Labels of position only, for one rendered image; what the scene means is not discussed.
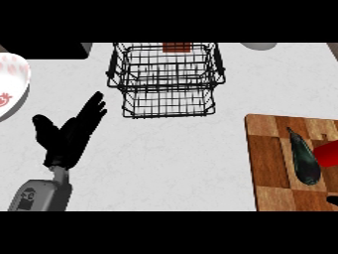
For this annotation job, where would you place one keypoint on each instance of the wooden checkered cutting board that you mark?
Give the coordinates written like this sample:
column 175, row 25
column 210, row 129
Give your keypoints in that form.
column 278, row 165

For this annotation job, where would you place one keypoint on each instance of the red-brown block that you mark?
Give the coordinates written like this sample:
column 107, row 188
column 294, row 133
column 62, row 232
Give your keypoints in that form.
column 176, row 47

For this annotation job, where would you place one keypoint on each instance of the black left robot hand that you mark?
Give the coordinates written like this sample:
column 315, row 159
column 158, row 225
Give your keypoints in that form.
column 67, row 139

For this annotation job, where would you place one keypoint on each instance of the black flat appliance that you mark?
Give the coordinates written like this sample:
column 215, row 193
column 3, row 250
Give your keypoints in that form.
column 45, row 50

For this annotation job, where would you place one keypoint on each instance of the white bowl with strawberry print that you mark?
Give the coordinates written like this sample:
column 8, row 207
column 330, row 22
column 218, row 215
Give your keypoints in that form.
column 0, row 89

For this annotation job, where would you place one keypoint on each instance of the pale grey round object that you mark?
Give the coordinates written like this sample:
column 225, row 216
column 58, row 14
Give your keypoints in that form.
column 257, row 46

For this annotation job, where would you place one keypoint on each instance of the red can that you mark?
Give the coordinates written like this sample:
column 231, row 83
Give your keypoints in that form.
column 334, row 152

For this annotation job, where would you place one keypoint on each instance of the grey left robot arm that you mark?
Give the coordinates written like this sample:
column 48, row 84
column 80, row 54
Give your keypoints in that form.
column 42, row 193

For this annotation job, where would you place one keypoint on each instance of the dark green eggplant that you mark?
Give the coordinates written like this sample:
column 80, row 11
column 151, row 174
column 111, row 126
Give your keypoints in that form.
column 305, row 158

